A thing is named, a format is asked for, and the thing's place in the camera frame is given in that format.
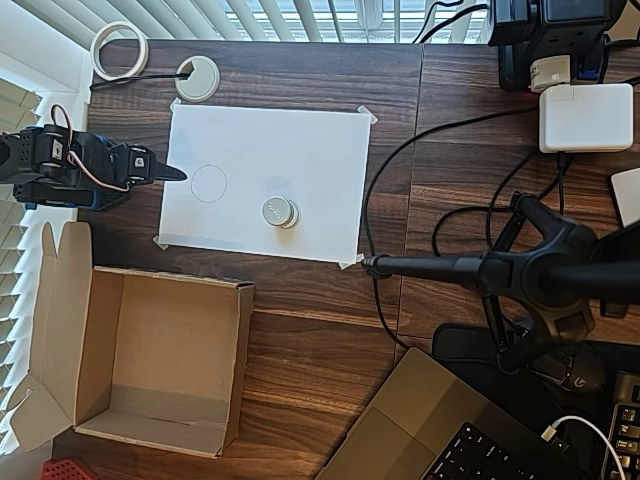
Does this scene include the masking tape roll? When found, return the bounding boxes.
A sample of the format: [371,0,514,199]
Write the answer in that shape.
[90,22,150,81]

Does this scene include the white flat device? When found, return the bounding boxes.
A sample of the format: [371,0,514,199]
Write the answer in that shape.
[609,168,640,227]

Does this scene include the open cardboard box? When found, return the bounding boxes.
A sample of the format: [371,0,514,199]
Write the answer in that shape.
[8,221,256,460]

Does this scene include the black tripod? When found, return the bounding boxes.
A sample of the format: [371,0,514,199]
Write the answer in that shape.
[360,192,640,375]

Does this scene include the white vertical blinds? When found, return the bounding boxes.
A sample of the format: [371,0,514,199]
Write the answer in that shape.
[29,0,494,46]
[0,77,66,446]

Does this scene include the white paper sheet with circles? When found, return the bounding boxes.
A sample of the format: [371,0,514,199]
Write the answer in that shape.
[158,102,372,264]

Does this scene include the long black cable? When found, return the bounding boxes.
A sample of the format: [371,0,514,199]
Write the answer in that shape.
[361,108,542,351]

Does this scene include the white USB cable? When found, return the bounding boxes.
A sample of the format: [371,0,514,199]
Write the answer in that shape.
[543,414,629,480]

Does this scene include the white desk cable grommet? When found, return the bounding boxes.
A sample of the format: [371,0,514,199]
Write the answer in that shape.
[174,56,221,103]

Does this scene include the small white plug adapter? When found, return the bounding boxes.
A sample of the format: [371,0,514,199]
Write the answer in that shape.
[528,54,572,94]

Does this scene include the small silver cylindrical tin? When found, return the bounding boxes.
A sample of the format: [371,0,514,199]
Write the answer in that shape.
[260,195,303,230]

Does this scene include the grey laptop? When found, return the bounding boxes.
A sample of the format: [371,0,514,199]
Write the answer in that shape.
[314,347,601,480]

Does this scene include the black mouse pad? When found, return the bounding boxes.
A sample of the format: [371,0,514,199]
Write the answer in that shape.
[432,322,640,436]

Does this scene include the black keyboard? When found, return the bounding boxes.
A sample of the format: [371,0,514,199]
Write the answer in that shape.
[607,369,640,480]

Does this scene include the blue plug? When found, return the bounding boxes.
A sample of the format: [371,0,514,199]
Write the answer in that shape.
[569,48,604,82]

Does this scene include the black charger cable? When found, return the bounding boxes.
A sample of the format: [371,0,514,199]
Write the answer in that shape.
[432,151,570,259]

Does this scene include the red leader robot arm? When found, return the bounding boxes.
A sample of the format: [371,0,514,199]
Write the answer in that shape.
[39,455,96,480]

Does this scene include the thin black grommet cable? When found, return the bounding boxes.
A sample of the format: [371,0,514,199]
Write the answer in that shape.
[89,71,194,91]

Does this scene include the black power strip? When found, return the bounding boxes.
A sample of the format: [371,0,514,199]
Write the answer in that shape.
[487,0,629,92]

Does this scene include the white square power adapter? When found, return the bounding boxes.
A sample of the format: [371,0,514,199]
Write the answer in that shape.
[538,83,635,154]

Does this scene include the black computer mouse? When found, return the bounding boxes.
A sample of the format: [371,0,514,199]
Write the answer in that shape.
[532,344,609,396]

